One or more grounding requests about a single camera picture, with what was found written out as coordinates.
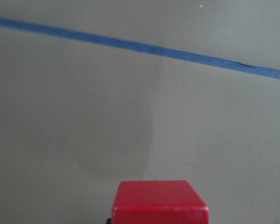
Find red block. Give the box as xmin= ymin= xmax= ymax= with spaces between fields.
xmin=111 ymin=180 xmax=210 ymax=224

